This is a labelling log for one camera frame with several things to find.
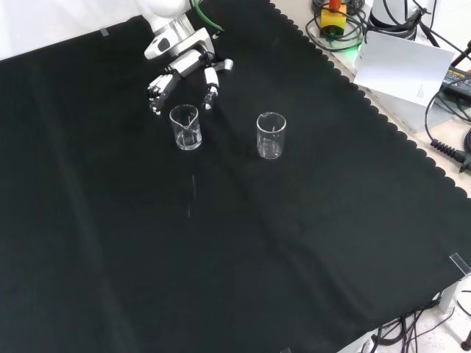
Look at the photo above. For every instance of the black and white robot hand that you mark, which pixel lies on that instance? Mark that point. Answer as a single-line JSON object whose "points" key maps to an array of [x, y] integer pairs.
{"points": [[185, 60]]}

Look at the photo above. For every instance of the clear glass beaker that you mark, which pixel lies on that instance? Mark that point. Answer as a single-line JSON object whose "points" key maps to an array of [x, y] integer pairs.
{"points": [[185, 132], [271, 141]]}

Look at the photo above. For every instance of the grey tape strip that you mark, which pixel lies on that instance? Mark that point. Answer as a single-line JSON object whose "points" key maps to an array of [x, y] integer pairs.
{"points": [[105, 32]]}

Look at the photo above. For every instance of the clear glass rod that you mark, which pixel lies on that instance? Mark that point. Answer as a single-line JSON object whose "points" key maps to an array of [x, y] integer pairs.
{"points": [[192, 191]]}

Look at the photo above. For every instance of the yellow stop button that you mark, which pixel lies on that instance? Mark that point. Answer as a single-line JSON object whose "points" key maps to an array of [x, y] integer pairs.
{"points": [[333, 19]]}

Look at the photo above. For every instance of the black cloth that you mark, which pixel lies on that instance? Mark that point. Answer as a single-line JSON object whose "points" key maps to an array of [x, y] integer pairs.
{"points": [[110, 228]]}

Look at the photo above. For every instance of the pale board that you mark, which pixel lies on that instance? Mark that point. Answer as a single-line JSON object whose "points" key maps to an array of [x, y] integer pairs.
{"points": [[399, 68]]}

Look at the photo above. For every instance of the black power adapter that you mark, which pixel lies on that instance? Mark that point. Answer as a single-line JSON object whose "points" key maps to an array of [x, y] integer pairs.
{"points": [[458, 82]]}

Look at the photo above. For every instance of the black tripod leg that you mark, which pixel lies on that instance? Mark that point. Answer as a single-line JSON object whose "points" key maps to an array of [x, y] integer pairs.
{"points": [[462, 57]]}

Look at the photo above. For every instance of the clear tape strip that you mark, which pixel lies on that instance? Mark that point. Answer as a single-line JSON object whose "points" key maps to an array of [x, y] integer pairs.
{"points": [[460, 263]]}

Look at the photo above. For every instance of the white bench leg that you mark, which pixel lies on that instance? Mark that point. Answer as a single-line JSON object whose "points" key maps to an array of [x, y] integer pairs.
{"points": [[447, 298]]}

